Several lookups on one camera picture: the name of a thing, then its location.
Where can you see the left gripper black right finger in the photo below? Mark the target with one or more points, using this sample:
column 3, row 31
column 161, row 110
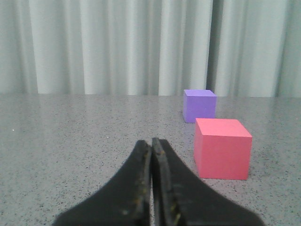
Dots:
column 182, row 199

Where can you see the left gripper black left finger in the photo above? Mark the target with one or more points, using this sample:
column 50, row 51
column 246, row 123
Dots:
column 123, row 201

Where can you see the pink foam cube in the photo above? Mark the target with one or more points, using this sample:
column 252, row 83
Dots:
column 222, row 149

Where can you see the purple foam cube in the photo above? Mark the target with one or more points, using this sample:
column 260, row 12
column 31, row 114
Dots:
column 198, row 103

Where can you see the pale green curtain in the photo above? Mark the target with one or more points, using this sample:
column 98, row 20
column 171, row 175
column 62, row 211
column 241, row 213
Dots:
column 243, row 48

